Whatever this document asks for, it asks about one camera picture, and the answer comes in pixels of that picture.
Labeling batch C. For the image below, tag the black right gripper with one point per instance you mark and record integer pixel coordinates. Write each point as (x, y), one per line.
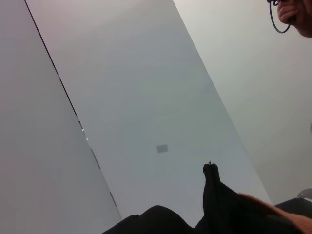
(299, 207)

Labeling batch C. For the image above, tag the person hand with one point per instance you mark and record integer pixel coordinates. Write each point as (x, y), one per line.
(304, 14)

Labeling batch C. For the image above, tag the grey wall plate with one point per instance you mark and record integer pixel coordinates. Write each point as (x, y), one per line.
(162, 148)

